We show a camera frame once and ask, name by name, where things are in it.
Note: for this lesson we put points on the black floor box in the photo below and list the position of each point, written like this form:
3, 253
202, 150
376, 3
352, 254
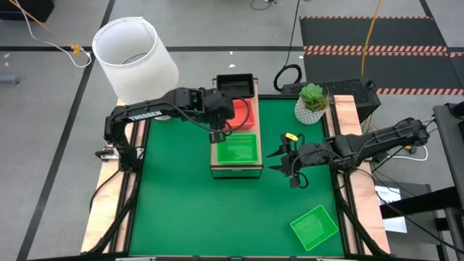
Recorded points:
25, 9

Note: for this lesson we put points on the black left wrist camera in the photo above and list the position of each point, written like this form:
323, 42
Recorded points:
217, 137

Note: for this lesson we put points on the grey floor object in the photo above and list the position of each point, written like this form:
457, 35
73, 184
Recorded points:
9, 79

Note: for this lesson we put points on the green succulent plant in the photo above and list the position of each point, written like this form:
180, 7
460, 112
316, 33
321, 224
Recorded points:
313, 96

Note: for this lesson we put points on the black perforated computer case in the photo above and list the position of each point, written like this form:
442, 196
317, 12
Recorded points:
348, 88

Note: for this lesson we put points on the black cart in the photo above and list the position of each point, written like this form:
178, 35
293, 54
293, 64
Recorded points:
427, 203

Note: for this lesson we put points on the yellow tag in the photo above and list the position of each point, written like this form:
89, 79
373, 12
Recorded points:
291, 136

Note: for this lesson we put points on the white lamp shade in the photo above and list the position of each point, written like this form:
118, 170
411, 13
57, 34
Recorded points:
141, 65

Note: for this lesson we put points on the green slotted plastic basket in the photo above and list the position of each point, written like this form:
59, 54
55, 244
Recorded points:
237, 148
314, 227

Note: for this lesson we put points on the wooden sorting box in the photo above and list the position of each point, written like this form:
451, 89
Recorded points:
215, 170

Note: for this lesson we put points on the silver lamp base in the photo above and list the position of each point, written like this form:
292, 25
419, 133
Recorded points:
165, 117

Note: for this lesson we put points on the black frame strut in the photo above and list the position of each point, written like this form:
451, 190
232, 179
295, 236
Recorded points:
357, 224
116, 221

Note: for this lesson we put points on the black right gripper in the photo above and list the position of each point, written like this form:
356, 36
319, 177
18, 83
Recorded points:
308, 156

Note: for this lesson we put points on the black desk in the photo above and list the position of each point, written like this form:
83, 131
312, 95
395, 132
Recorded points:
451, 145

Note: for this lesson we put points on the white patterned plant pot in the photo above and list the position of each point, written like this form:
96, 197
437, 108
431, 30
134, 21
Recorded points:
308, 116

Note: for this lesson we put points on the red slotted plastic basket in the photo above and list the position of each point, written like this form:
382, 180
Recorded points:
243, 116

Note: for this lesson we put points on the white paper sheet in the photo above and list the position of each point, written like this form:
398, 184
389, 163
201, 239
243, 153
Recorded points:
395, 224

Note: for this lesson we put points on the black slotted plastic basket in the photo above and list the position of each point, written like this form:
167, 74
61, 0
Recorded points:
235, 85

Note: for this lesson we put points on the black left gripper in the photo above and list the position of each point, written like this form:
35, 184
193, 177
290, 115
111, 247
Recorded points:
219, 107

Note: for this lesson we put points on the green table mat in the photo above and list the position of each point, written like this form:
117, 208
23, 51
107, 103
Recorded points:
181, 203

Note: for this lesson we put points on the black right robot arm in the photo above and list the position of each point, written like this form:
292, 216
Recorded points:
380, 139

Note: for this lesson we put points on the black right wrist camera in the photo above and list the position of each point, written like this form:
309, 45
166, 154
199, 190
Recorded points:
295, 181

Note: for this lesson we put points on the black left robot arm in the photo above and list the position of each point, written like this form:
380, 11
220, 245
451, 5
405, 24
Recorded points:
145, 110

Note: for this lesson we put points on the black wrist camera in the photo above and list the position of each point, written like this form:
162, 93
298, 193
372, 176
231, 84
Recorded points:
295, 181
217, 137

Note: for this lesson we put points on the light wooden side board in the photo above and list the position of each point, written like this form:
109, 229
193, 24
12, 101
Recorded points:
362, 195
105, 203

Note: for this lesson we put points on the black mat with striped edge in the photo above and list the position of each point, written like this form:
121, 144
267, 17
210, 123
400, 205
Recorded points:
373, 32
398, 72

